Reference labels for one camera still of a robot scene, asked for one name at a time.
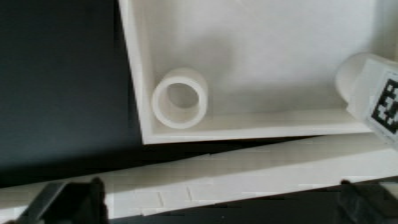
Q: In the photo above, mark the white square table top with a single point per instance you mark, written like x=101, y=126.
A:
x=265, y=47

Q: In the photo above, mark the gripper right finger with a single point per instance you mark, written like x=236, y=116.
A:
x=366, y=204

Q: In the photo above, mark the white table leg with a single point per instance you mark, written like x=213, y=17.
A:
x=366, y=85

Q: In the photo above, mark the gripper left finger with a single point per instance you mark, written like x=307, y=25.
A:
x=67, y=204

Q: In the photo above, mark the white L-shaped obstacle fence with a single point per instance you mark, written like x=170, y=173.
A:
x=254, y=172

